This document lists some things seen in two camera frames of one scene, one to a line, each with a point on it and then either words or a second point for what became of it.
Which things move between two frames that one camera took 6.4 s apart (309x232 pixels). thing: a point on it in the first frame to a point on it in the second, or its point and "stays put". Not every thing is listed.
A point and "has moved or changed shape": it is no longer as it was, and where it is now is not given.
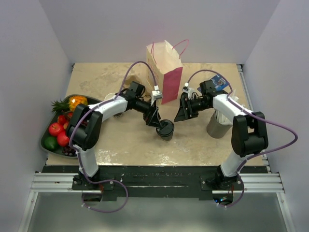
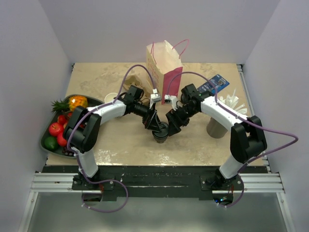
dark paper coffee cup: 166,138 has moved or changed shape
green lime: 50,142 stays put
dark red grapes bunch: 68,151 stays put
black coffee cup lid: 167,127 has moved or changed shape
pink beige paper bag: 165,71 stays put
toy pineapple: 69,104 stays put
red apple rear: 62,119 stays put
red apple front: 55,128 stays put
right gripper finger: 186,110 to 174,123
